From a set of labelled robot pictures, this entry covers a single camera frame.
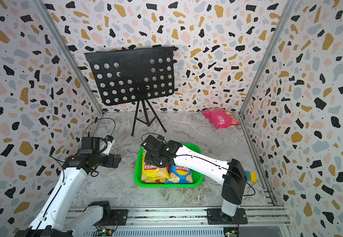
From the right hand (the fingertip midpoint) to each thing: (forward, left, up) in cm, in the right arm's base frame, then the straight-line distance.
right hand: (146, 161), depth 74 cm
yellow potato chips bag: (-4, -3, -5) cm, 7 cm away
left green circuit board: (-28, +20, -19) cm, 39 cm away
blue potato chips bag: (-2, -16, -11) cm, 20 cm away
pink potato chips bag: (+38, -44, -9) cm, 59 cm away
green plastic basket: (-5, -26, -11) cm, 29 cm away
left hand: (+4, +19, -2) cm, 20 cm away
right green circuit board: (-26, -42, -21) cm, 53 cm away
